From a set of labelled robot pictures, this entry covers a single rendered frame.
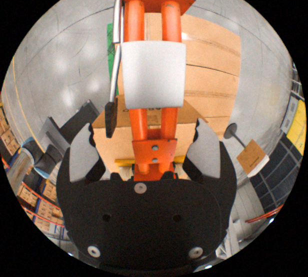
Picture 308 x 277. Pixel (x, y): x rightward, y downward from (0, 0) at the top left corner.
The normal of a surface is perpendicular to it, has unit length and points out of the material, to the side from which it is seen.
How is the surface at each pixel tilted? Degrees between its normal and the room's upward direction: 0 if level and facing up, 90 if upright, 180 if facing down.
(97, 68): 0
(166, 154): 0
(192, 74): 0
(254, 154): 90
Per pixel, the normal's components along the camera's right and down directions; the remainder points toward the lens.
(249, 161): -0.90, -0.33
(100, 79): 0.07, 0.52
